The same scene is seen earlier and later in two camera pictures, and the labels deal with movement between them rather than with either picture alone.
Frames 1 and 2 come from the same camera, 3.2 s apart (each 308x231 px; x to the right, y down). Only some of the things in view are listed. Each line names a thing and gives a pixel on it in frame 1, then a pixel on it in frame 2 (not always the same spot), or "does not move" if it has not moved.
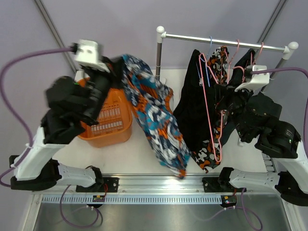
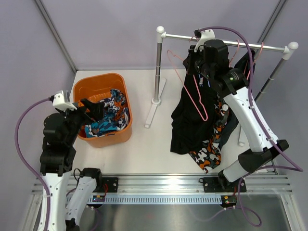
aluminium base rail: [154, 185] does not move
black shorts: [193, 109] does not move
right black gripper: [223, 93] -> [188, 62]
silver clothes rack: [288, 50] does not move
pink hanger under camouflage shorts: [230, 62] does not move
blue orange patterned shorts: [150, 101] -> [116, 116]
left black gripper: [115, 76] -> [96, 109]
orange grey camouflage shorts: [209, 153] does not move
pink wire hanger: [200, 55] -> [169, 52]
